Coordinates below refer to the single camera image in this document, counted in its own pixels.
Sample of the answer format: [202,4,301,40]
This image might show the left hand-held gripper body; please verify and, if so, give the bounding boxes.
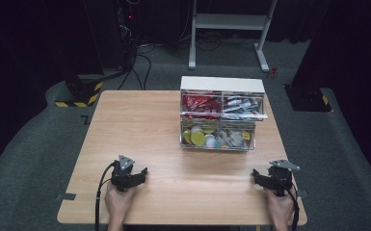
[110,154,143,193]

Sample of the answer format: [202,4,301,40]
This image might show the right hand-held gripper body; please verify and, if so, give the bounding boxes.
[267,159,302,197]

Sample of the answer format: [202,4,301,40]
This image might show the clear drawer with sachets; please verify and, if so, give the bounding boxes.
[179,90,269,122]

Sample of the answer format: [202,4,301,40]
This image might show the pile of red sachets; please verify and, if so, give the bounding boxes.
[181,94,223,120]

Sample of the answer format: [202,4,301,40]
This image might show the white-topped clear drawer organizer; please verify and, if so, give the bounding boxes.
[179,75,269,152]

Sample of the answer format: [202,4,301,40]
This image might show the person's left hand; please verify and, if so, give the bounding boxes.
[104,184,139,223]

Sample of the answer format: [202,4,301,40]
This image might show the person's right hand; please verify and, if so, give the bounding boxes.
[264,187,299,226]

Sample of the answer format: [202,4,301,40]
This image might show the pile of white packets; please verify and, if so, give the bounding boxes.
[217,129,253,150]

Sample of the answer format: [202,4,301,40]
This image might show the clear drawer with capsules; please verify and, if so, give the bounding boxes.
[179,119,257,152]

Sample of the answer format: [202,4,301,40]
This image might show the grey tape piece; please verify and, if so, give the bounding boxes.
[56,192,77,202]

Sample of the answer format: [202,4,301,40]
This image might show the pile of green round capsules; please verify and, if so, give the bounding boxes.
[182,122,220,149]

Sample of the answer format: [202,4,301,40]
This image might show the pile of silver sachets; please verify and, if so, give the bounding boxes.
[223,95,262,117]

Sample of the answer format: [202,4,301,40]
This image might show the black stand with dark base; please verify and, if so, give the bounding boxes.
[283,0,333,113]

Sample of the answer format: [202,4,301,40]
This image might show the black stand with striped base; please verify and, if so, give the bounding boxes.
[54,0,105,109]

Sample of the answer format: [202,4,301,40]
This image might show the small red floor object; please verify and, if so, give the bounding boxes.
[267,65,279,80]

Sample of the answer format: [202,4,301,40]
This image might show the dark equipment rack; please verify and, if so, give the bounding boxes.
[115,0,140,69]

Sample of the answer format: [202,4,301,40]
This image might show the white metal stand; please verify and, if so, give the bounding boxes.
[188,0,278,72]

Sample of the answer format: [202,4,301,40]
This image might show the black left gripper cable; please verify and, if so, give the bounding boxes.
[93,161,118,231]

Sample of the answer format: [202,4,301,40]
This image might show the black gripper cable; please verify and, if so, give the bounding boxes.
[93,161,118,231]
[285,183,301,231]

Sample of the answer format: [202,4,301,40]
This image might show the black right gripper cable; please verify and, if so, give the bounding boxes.
[285,183,301,231]

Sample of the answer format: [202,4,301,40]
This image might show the black floor cables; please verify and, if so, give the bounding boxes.
[117,40,157,91]

